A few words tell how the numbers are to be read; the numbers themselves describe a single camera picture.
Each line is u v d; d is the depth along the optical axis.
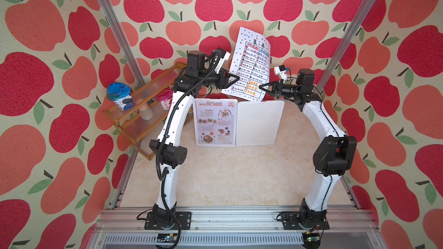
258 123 0.88
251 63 0.75
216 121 0.90
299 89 0.70
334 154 0.51
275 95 0.74
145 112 0.91
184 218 0.75
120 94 0.72
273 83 0.76
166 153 0.54
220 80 0.65
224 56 0.64
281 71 0.77
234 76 0.69
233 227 0.75
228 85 0.68
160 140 0.53
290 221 0.73
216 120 0.89
